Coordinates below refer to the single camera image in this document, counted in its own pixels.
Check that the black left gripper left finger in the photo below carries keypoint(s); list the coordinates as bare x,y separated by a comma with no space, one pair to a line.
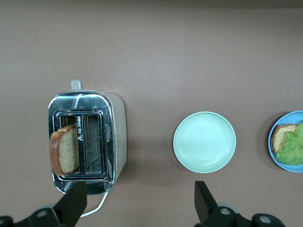
66,208

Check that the blue plate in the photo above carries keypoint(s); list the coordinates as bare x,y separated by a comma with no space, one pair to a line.
284,166

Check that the brown bread slice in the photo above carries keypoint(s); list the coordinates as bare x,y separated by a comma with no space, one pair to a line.
67,151
280,134

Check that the beige chrome toaster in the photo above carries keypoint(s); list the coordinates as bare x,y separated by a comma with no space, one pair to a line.
94,104

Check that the green lettuce leaf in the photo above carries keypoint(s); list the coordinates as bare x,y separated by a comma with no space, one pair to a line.
292,146

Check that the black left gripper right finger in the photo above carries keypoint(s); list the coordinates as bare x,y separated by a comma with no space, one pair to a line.
208,212

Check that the pale green plate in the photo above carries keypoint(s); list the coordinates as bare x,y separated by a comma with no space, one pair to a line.
204,142

